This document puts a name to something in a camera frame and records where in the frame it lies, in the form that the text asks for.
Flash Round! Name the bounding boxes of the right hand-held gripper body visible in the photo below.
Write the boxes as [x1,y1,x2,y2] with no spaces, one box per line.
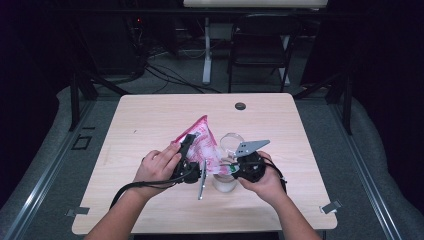
[234,139,271,183]

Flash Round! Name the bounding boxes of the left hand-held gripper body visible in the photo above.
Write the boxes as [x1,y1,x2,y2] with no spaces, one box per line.
[173,159,208,201]

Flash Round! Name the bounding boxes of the white red green plastic bag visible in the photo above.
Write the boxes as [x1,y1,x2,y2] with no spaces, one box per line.
[173,114,240,176]

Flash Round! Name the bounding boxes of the person's right hand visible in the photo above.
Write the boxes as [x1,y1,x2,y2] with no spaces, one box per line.
[237,151,284,209]

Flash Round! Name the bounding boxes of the person's left hand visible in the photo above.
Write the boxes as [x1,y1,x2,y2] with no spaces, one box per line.
[133,142,183,198]

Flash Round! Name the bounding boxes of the grey tape piece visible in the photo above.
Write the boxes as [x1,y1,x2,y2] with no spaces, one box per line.
[65,206,91,218]
[319,199,343,215]

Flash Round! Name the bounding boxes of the white desk leg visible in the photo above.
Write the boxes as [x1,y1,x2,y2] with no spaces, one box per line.
[202,16,214,85]

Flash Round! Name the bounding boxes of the black metal stand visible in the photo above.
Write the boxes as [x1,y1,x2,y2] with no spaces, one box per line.
[293,70,354,136]
[68,70,132,132]

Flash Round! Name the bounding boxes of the black tape square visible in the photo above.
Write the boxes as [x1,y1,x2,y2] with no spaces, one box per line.
[71,134,93,151]

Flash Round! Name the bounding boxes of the black folding chair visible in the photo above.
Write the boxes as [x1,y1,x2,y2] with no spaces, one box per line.
[228,13,303,94]

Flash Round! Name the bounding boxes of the white desk top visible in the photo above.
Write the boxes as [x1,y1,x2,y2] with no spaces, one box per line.
[183,0,329,9]

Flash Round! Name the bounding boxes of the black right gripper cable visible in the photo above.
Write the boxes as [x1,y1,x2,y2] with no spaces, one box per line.
[263,156,288,195]

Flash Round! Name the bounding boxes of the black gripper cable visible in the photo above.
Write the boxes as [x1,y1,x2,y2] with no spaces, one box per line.
[263,156,288,195]
[109,165,201,210]

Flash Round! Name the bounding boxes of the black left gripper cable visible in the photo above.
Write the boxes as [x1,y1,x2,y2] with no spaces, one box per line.
[109,165,201,210]

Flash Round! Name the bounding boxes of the black floor cables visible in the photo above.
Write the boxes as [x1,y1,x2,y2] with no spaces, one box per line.
[144,62,222,95]

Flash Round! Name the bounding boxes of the aluminium floor rail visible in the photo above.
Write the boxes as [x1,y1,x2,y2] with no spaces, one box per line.
[328,99,405,240]
[0,99,98,240]

